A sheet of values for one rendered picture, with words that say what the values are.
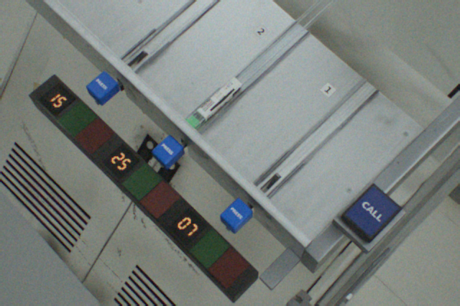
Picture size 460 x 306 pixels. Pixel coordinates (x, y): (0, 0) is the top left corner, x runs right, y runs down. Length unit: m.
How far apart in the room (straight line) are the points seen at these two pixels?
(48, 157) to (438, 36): 1.67
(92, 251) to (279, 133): 0.69
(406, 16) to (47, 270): 2.17
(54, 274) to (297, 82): 0.35
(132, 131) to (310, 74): 0.50
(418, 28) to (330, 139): 1.95
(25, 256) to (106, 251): 0.65
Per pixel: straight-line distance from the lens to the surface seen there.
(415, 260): 2.43
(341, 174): 0.86
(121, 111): 1.34
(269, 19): 0.94
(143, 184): 0.87
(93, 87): 0.90
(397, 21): 2.83
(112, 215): 1.42
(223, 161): 0.84
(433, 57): 2.80
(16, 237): 0.83
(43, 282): 0.80
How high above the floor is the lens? 1.18
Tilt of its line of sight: 32 degrees down
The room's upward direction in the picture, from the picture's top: 34 degrees clockwise
